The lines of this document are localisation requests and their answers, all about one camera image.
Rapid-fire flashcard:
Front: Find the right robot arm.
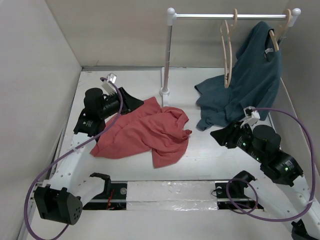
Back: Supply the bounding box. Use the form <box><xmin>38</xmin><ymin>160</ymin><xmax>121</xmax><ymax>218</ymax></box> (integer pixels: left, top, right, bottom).
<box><xmin>210</xmin><ymin>121</ymin><xmax>320</xmax><ymax>240</ymax></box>

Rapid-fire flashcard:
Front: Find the red t shirt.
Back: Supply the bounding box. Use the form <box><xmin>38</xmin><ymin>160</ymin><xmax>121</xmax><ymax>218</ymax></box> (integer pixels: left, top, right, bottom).
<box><xmin>90</xmin><ymin>97</ymin><xmax>192</xmax><ymax>169</ymax></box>

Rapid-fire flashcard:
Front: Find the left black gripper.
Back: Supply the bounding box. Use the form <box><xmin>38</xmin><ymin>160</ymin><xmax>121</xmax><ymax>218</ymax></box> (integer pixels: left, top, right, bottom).
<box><xmin>99</xmin><ymin>87</ymin><xmax>143</xmax><ymax>119</ymax></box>

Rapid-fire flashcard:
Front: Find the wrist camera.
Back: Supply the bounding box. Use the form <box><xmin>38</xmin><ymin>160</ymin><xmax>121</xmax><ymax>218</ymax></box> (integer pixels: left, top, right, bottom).
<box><xmin>240</xmin><ymin>106</ymin><xmax>260</xmax><ymax>128</ymax></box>
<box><xmin>100</xmin><ymin>73</ymin><xmax>117</xmax><ymax>95</ymax></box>

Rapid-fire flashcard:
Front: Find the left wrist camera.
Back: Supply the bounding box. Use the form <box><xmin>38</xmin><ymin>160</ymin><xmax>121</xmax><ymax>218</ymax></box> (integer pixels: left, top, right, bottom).
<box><xmin>100</xmin><ymin>73</ymin><xmax>117</xmax><ymax>95</ymax></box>

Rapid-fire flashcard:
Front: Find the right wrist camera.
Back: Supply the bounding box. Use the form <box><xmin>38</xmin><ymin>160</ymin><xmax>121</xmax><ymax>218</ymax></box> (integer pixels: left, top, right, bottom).
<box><xmin>240</xmin><ymin>106</ymin><xmax>260</xmax><ymax>128</ymax></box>

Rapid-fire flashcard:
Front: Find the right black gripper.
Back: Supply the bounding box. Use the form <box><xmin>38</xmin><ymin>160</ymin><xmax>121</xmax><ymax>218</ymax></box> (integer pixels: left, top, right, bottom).
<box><xmin>209</xmin><ymin>118</ymin><xmax>265</xmax><ymax>162</ymax></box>

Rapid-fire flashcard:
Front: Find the white clothes rack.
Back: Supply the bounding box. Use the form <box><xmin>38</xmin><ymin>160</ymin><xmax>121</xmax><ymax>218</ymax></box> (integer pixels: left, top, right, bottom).
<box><xmin>159</xmin><ymin>7</ymin><xmax>302</xmax><ymax>107</ymax></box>

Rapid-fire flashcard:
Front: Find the teal t shirt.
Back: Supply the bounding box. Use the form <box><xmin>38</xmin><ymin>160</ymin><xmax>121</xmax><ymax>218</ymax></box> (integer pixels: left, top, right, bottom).
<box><xmin>195</xmin><ymin>21</ymin><xmax>282</xmax><ymax>131</ymax></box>

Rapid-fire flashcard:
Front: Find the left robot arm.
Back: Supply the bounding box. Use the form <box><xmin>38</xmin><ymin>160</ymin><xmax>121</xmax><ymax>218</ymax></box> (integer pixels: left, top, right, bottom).
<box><xmin>34</xmin><ymin>87</ymin><xmax>144</xmax><ymax>225</ymax></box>

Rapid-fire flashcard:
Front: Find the wooden hanger with teal shirt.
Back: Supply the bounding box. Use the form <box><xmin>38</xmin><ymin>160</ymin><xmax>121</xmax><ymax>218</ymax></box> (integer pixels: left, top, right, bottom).
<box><xmin>268</xmin><ymin>9</ymin><xmax>293</xmax><ymax>52</ymax></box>

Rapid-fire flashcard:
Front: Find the silver tape patch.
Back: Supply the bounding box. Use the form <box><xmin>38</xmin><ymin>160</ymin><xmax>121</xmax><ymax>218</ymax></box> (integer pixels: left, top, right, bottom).
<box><xmin>126</xmin><ymin>180</ymin><xmax>218</xmax><ymax>212</ymax></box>

